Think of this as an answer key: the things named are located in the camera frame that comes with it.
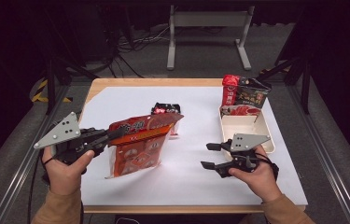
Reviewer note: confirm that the yellow-black hazard tape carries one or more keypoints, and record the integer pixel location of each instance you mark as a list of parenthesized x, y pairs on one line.
[(40, 91)]

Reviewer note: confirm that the white table mat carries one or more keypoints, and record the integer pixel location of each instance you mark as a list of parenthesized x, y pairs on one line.
[(179, 186)]

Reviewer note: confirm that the small black-red snack packet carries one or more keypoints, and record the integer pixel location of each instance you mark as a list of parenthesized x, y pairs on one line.
[(165, 108)]

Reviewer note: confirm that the aluminium floor rail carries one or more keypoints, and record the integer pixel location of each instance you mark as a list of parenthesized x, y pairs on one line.
[(17, 177), (325, 168)]

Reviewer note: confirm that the red and black seasoning packet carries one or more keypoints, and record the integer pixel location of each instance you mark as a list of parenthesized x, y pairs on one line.
[(247, 93)]

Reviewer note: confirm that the large orange-red food packet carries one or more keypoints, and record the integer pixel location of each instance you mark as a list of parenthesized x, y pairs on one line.
[(141, 152)]

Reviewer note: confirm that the cream divided lunch box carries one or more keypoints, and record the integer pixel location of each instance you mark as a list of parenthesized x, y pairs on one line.
[(244, 126)]

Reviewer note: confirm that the person's right hand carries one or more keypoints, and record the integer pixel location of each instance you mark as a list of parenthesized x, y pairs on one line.
[(263, 183)]

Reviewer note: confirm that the grey metal stand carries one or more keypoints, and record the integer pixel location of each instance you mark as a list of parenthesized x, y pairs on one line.
[(208, 19)]

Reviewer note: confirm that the black tripod stand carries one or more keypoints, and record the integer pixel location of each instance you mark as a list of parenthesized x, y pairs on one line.
[(50, 84), (305, 84)]

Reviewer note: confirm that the wooden table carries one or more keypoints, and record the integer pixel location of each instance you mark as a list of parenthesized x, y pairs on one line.
[(163, 82)]

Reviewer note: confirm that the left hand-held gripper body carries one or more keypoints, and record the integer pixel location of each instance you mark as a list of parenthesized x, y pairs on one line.
[(60, 132)]

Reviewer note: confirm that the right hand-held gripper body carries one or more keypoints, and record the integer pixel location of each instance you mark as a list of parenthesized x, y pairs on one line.
[(247, 141)]

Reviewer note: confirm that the person's left hand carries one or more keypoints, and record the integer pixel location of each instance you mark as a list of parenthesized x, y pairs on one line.
[(63, 177)]

